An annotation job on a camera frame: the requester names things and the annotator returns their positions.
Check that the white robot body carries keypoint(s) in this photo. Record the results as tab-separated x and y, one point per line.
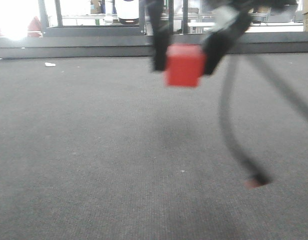
126	13

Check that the red magnetic cube block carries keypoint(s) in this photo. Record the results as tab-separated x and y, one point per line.
184	65

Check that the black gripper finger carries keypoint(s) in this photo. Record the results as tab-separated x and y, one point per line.
222	39
161	34

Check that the red background object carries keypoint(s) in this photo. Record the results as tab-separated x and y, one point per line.
34	28

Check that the white paper scrap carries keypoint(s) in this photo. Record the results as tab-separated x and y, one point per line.
49	64

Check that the white background table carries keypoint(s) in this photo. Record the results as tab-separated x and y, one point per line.
200	27

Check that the black metal frame rack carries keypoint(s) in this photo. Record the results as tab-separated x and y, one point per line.
81	18

